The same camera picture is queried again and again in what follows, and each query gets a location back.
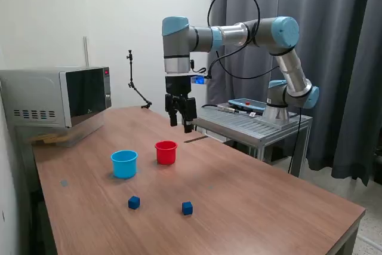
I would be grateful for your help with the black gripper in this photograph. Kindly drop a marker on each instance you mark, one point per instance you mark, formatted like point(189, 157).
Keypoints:
point(178, 84)

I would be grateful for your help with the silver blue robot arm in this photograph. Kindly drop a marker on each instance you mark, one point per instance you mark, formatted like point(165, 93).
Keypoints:
point(286, 67)

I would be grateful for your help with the red plastic cup bin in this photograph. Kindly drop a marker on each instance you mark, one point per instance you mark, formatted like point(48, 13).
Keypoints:
point(165, 155)

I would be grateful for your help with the blue plastic cup bin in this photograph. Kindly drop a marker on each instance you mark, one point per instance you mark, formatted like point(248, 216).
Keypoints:
point(123, 167)

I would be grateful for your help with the flat grey metal strip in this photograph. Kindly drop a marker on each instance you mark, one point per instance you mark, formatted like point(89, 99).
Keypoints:
point(195, 139)

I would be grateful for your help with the teach pendant tablet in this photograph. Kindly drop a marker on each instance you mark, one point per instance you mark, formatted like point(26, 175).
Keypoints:
point(244, 104)

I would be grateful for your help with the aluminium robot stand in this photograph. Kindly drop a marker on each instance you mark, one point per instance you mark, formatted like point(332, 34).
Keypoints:
point(247, 129)

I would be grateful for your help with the blue cube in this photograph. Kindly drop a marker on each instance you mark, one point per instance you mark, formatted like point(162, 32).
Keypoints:
point(134, 202)
point(187, 208)

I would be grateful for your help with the clear plastic container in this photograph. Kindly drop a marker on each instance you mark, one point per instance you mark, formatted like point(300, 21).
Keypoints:
point(86, 131)

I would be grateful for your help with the wooden blocks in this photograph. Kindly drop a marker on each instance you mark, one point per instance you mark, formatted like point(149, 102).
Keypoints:
point(47, 139)

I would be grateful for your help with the silver microwave oven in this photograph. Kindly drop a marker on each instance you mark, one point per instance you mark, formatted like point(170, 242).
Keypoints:
point(44, 96)

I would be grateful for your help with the dark grey curtain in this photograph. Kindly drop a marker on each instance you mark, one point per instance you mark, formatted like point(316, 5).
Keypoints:
point(343, 58)

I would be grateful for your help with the grey table leg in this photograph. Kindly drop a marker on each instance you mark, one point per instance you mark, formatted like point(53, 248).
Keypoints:
point(349, 243)

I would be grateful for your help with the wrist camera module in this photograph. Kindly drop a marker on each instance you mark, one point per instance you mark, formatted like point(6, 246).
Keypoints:
point(198, 80)

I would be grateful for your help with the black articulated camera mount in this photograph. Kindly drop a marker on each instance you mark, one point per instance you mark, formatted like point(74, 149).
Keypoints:
point(131, 70)

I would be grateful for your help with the white wall pipe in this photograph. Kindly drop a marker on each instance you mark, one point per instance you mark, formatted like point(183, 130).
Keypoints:
point(86, 52)

